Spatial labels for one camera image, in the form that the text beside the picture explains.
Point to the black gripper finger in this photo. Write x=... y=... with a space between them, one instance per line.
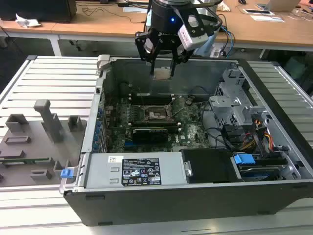
x=179 y=56
x=140 y=46

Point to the graphics card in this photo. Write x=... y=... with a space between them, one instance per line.
x=150 y=135

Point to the black box on desk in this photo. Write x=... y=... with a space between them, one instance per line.
x=36 y=9

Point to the blue expansion slot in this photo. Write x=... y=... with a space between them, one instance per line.
x=127 y=145

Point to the RAM slot black latches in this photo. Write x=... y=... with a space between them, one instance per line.
x=151 y=97
x=151 y=102

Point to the silver metal drive cage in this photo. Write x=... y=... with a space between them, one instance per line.
x=220 y=105

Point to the wooden desk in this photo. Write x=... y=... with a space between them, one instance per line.
x=269 y=31
x=85 y=24

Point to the black open PC case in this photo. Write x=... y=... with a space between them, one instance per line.
x=171 y=208

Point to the grey power supply with label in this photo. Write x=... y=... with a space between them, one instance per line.
x=102 y=171

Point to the silver square CPU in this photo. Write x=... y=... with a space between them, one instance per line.
x=162 y=74

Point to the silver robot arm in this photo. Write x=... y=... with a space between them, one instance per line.
x=171 y=1

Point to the white paper sheet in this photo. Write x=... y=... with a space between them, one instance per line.
x=266 y=18

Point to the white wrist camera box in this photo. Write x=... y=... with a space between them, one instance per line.
x=190 y=39

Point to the hard disk in blue carrier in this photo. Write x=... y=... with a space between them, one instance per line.
x=244 y=160

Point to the grey laptop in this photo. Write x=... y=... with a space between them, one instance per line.
x=281 y=6

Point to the metal CPU socket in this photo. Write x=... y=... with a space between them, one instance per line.
x=154 y=115

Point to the grey parts rack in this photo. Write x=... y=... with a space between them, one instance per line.
x=29 y=151

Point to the green motherboard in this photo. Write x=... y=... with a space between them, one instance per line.
x=193 y=127

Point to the crumpled white paper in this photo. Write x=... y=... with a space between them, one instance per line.
x=27 y=21

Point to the blue plastic latch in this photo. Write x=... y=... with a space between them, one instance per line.
x=66 y=173

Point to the green RAM stick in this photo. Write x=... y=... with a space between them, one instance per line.
x=154 y=127
x=24 y=160

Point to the RAM slot white latches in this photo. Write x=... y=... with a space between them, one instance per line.
x=151 y=100
x=151 y=95

